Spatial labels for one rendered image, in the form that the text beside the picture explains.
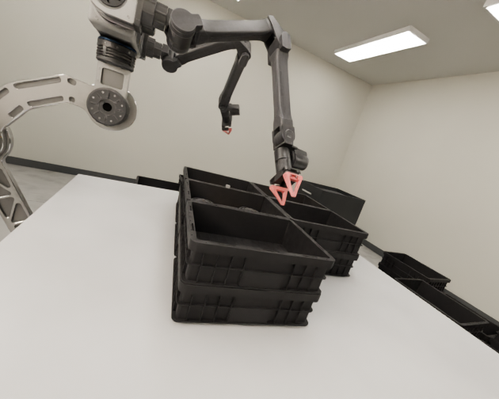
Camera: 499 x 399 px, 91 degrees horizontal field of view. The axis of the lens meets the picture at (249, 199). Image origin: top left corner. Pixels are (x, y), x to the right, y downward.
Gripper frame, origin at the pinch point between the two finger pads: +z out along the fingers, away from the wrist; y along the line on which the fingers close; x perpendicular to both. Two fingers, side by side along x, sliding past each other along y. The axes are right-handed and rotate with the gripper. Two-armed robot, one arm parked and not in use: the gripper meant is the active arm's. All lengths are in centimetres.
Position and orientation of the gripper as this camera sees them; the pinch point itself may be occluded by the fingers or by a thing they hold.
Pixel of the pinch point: (287, 199)
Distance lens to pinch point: 81.2
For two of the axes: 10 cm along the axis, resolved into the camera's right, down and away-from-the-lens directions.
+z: 0.4, 8.8, -4.6
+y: -4.6, 4.3, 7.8
